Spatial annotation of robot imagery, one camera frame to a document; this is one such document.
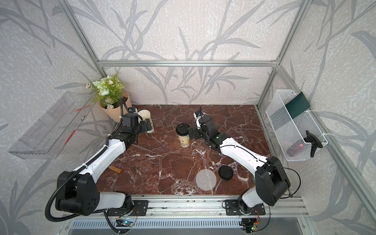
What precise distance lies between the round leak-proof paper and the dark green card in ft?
1.78

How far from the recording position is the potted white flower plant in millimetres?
896

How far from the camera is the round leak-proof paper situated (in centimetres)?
82

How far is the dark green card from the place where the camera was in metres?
Answer: 0.70

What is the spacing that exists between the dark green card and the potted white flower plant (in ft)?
3.31
